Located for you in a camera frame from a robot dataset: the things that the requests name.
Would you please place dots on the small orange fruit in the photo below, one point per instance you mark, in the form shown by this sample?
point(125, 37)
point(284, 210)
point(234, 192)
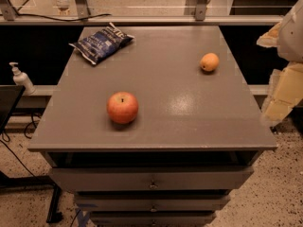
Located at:
point(209, 62)

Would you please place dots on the black floor stand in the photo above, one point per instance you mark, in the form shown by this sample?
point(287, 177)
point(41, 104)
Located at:
point(28, 201)

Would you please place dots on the red apple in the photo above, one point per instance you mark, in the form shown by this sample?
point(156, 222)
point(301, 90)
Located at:
point(122, 107)

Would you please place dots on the white pump dispenser bottle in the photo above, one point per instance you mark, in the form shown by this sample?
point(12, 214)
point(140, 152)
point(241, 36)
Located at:
point(21, 78)

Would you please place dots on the grey drawer cabinet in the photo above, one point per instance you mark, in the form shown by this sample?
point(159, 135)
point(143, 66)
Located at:
point(194, 139)

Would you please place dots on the blue chip bag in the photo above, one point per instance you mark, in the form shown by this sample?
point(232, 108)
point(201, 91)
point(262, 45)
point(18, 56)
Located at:
point(102, 44)

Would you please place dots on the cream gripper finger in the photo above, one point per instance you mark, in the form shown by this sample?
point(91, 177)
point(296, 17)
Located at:
point(284, 93)
point(269, 39)

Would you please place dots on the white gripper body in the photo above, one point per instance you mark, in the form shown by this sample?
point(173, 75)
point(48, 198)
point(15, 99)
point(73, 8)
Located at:
point(292, 37)

